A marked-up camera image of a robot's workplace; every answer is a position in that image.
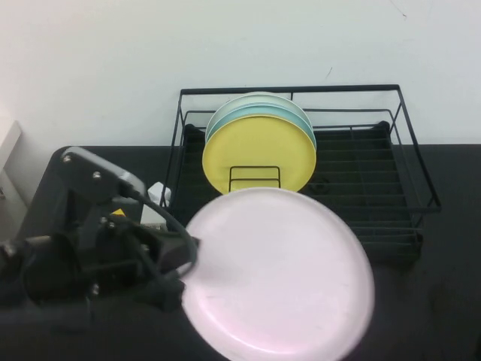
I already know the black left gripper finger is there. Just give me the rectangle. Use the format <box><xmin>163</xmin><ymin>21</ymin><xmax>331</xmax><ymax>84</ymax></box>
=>
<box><xmin>144</xmin><ymin>276</ymin><xmax>187</xmax><ymax>313</ymax></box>
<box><xmin>148</xmin><ymin>229</ymin><xmax>202</xmax><ymax>272</ymax></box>

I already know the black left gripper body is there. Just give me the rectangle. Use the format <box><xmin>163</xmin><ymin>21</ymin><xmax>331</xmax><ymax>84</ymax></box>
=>
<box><xmin>67</xmin><ymin>187</ymin><xmax>166</xmax><ymax>302</ymax></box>

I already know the pink plate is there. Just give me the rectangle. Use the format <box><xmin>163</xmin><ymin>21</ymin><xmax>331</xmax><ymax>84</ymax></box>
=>
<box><xmin>183</xmin><ymin>187</ymin><xmax>377</xmax><ymax>361</ymax></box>

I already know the yellow plate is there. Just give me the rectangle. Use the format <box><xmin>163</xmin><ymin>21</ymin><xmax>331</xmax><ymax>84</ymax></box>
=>
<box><xmin>201</xmin><ymin>114</ymin><xmax>317</xmax><ymax>196</ymax></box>

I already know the teal plate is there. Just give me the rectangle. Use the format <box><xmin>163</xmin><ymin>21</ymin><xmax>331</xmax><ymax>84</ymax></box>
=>
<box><xmin>205</xmin><ymin>102</ymin><xmax>314</xmax><ymax>151</ymax></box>

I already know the pale green plate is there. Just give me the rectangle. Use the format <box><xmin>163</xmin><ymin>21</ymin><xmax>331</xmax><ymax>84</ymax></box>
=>
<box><xmin>205</xmin><ymin>92</ymin><xmax>313</xmax><ymax>132</ymax></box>

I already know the white flat power adapter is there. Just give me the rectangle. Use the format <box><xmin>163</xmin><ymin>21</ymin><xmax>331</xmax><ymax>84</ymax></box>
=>
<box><xmin>141</xmin><ymin>202</ymin><xmax>168</xmax><ymax>231</ymax></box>

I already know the white cube charger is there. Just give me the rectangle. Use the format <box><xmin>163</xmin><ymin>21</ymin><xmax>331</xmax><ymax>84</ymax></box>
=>
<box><xmin>147</xmin><ymin>181</ymin><xmax>173</xmax><ymax>207</ymax></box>

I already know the black plastic drip tray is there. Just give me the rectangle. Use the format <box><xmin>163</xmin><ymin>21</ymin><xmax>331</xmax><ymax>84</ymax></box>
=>
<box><xmin>167</xmin><ymin>122</ymin><xmax>424</xmax><ymax>264</ymax></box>

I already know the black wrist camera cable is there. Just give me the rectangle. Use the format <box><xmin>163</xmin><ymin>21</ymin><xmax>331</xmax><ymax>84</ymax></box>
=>
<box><xmin>123</xmin><ymin>184</ymin><xmax>200</xmax><ymax>279</ymax></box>

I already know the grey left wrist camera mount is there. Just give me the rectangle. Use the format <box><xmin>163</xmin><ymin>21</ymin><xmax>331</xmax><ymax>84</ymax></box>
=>
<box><xmin>59</xmin><ymin>146</ymin><xmax>147</xmax><ymax>207</ymax></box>

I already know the white wall trim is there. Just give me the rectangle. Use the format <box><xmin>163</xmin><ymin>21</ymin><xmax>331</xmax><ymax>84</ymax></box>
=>
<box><xmin>0</xmin><ymin>120</ymin><xmax>23</xmax><ymax>172</ymax></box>

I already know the black wire dish rack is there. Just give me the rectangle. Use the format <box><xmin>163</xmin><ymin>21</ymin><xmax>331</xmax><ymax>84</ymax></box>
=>
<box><xmin>159</xmin><ymin>84</ymin><xmax>441</xmax><ymax>264</ymax></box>

